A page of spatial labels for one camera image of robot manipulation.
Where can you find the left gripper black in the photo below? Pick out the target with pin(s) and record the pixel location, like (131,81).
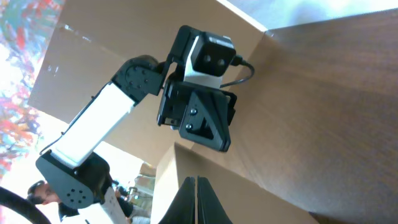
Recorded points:
(199,113)

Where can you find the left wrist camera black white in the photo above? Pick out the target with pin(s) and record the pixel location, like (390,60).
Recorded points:
(208,59)

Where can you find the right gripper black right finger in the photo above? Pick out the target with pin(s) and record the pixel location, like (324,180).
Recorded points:
(210,209)

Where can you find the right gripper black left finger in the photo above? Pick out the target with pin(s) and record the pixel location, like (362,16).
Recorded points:
(182,208)

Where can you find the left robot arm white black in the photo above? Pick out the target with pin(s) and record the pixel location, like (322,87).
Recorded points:
(79,177)

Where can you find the person in background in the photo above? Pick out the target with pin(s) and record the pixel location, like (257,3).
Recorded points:
(40,193)

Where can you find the brown cardboard box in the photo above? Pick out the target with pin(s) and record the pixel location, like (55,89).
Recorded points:
(316,125)

